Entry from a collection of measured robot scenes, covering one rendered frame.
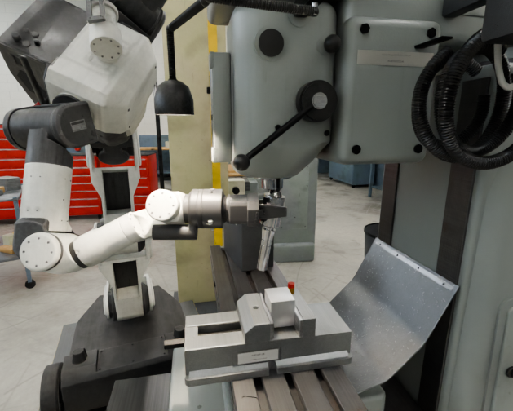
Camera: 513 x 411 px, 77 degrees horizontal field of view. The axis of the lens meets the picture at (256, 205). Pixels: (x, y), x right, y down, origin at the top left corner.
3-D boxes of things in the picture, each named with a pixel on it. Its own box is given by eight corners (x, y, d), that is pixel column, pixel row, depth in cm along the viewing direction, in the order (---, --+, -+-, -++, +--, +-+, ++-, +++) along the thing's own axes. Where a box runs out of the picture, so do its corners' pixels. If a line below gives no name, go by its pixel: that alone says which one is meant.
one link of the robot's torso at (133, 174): (99, 251, 127) (86, 130, 120) (147, 245, 133) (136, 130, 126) (97, 262, 113) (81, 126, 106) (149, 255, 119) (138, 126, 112)
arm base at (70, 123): (24, 165, 76) (-10, 121, 69) (57, 135, 85) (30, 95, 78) (79, 163, 73) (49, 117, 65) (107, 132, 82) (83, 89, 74)
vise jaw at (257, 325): (244, 343, 64) (244, 326, 63) (236, 310, 75) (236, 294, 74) (274, 340, 65) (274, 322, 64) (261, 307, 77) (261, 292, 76)
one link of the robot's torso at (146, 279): (107, 302, 151) (103, 276, 148) (152, 294, 158) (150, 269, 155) (105, 327, 133) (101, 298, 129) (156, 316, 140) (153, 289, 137)
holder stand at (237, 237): (241, 271, 111) (241, 216, 106) (223, 250, 131) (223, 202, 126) (273, 267, 116) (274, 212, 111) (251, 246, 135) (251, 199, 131)
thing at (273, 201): (260, 192, 72) (256, 217, 74) (271, 197, 69) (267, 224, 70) (276, 192, 75) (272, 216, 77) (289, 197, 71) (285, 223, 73)
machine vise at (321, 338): (184, 387, 62) (181, 337, 59) (186, 338, 76) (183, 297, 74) (353, 363, 68) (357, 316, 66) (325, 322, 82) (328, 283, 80)
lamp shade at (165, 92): (150, 115, 62) (148, 80, 60) (186, 115, 66) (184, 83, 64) (161, 113, 56) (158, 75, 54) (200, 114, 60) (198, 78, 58)
